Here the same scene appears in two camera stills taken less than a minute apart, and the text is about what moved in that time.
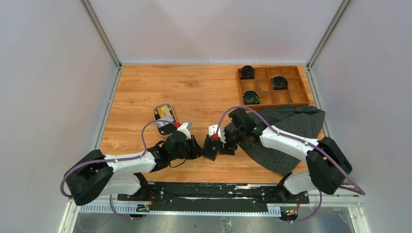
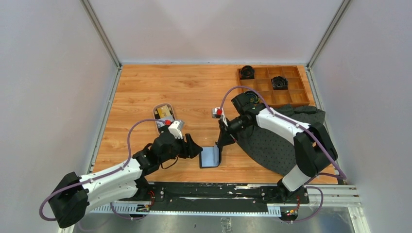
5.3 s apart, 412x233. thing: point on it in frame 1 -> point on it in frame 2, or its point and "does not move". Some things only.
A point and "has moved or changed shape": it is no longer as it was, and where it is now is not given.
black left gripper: [192, 143] does not move
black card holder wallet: [210, 149] has moved or changed shape
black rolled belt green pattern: [250, 97] does not move
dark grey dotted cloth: [305, 122] does not move
